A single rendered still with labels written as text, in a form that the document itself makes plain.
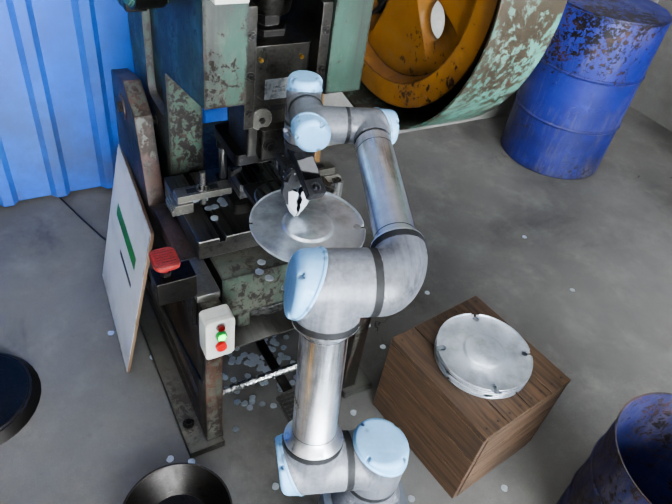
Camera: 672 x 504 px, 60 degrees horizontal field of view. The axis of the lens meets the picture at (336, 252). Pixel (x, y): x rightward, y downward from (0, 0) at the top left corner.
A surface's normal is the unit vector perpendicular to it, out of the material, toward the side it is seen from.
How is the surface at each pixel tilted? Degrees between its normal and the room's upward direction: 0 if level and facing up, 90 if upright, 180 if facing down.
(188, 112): 90
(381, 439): 7
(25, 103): 90
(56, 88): 90
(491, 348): 0
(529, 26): 91
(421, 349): 0
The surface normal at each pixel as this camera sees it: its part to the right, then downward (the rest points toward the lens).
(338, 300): 0.18, 0.40
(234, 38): 0.47, 0.63
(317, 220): 0.16, -0.72
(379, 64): -0.18, -0.52
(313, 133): 0.15, 0.67
